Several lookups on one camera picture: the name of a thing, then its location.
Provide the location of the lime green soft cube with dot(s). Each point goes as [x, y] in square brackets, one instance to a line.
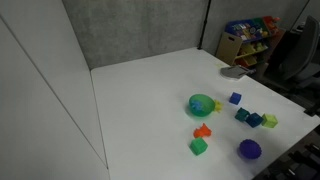
[269, 120]

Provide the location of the yellow rubber toy animal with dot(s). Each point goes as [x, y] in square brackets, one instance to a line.
[218, 106]

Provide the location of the black vertical pole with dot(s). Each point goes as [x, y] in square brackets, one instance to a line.
[199, 46]

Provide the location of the grey flat tray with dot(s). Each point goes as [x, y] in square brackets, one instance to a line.
[235, 72]

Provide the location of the teal soft cube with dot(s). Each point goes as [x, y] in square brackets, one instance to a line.
[242, 115]

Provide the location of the dark blue soft cube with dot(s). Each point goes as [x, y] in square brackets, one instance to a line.
[254, 120]

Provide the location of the blue toy elephant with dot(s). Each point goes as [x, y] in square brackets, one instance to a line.
[197, 105]

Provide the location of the purple spiky ball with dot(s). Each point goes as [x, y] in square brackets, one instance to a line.
[250, 149]

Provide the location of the orange rubber toy animal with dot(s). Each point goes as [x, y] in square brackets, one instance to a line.
[203, 131]

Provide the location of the grey office chair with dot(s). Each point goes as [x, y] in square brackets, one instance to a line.
[297, 70]

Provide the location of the wooden toy storage shelf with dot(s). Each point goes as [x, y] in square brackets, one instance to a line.
[249, 42]

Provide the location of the green translucent plastic bowl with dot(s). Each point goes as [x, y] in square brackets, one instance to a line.
[207, 102]

